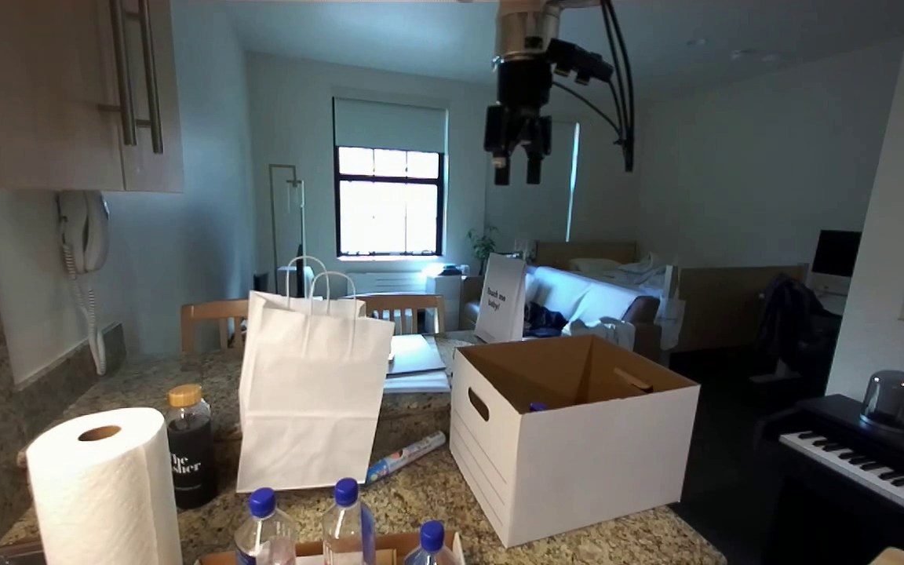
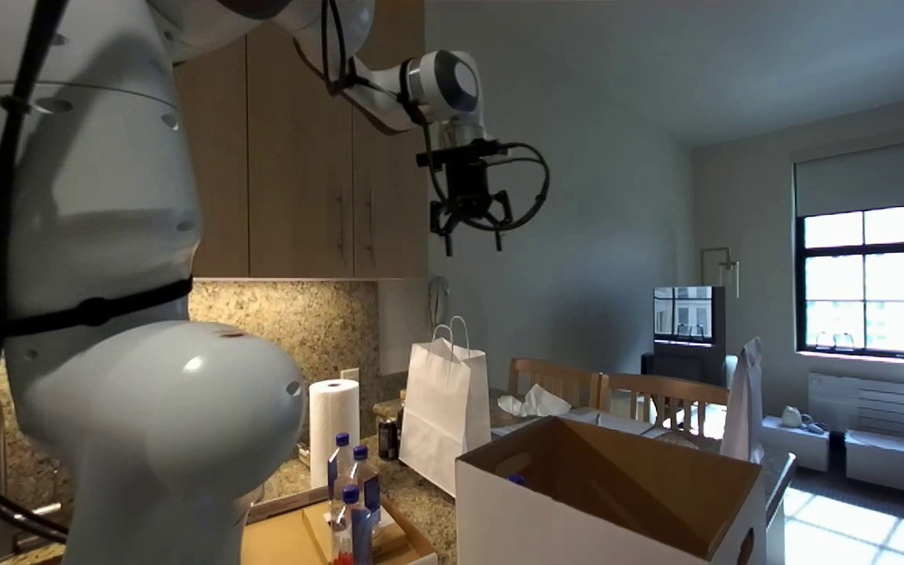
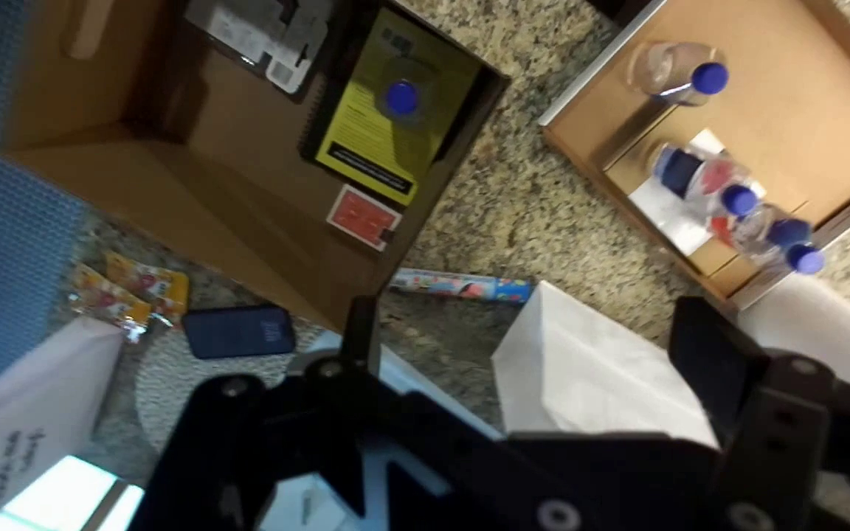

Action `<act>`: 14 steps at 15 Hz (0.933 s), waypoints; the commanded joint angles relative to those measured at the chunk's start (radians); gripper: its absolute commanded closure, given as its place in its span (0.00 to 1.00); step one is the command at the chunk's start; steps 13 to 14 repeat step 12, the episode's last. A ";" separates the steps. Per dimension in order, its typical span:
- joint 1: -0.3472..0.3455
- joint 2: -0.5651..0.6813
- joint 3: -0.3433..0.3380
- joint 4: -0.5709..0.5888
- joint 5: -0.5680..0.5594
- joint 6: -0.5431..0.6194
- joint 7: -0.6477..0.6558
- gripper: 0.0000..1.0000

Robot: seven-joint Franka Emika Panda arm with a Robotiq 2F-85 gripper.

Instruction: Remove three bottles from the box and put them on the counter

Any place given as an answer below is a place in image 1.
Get dark jar gold lid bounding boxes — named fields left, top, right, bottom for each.
left=162, top=384, right=219, bottom=516

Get wooden dining chair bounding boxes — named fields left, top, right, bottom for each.
left=354, top=293, right=448, bottom=338
left=179, top=297, right=254, bottom=359

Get thin metal stand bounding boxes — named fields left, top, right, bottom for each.
left=266, top=160, right=310, bottom=301

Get black framed window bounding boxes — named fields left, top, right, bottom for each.
left=330, top=141, right=448, bottom=264

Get small labelled cardboard box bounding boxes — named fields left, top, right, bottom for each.
left=198, top=529, right=469, bottom=565

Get window with closed blind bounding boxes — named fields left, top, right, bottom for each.
left=484, top=111, right=584, bottom=257

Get dark chair with clothes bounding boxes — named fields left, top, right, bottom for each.
left=746, top=271, right=835, bottom=386

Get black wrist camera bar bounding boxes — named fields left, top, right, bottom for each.
left=547, top=38, right=619, bottom=89

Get white cardboard box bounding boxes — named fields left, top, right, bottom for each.
left=445, top=334, right=704, bottom=549

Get white paper bag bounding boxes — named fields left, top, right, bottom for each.
left=232, top=252, right=397, bottom=497

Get wooden headboard panel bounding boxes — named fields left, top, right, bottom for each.
left=668, top=262, right=813, bottom=355

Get green potted plant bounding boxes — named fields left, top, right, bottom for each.
left=465, top=223, right=505, bottom=280

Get black piano keyboard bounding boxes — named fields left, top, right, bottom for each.
left=755, top=391, right=904, bottom=565

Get wooden wall cabinet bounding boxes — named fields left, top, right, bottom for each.
left=0, top=0, right=184, bottom=195

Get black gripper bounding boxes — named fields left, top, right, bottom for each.
left=479, top=57, right=558, bottom=187

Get bed with white bedding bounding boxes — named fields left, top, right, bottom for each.
left=528, top=254, right=686, bottom=355

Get white roller blind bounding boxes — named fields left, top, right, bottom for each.
left=330, top=93, right=453, bottom=158

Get white wall phone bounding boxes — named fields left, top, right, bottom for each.
left=54, top=187, right=113, bottom=379

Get dark computer monitor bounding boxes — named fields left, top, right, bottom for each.
left=810, top=225, right=864, bottom=286

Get small printed white bag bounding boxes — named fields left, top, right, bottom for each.
left=474, top=252, right=534, bottom=347

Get shiny metal kettle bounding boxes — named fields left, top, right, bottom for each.
left=858, top=368, right=904, bottom=430

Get white paper towel roll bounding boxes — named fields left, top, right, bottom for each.
left=23, top=405, right=184, bottom=565

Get metal cabinet handle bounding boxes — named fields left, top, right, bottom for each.
left=136, top=0, right=170, bottom=158
left=105, top=0, right=142, bottom=152

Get white radiator cover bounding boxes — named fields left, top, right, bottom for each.
left=341, top=266, right=474, bottom=309

